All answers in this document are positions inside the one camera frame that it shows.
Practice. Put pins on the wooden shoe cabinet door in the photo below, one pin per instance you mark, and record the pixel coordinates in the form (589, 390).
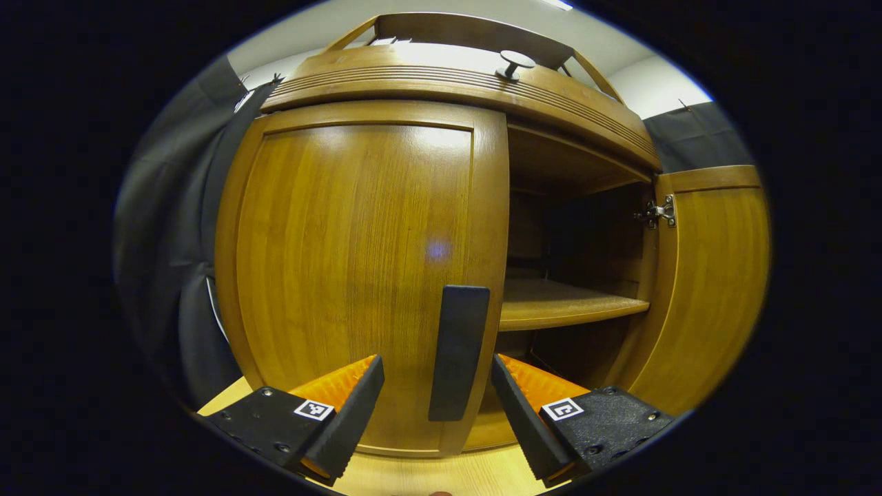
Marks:
(710, 289)
(344, 241)

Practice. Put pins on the wooden drawer with black knob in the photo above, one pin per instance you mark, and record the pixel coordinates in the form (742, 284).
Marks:
(551, 103)

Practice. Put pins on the wooden double-door shoe cabinet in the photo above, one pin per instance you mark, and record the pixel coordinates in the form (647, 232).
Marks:
(565, 303)

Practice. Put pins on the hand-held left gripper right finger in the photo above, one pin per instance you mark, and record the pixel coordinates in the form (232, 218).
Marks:
(524, 427)

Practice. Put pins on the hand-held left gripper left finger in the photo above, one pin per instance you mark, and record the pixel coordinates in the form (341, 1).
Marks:
(351, 427)

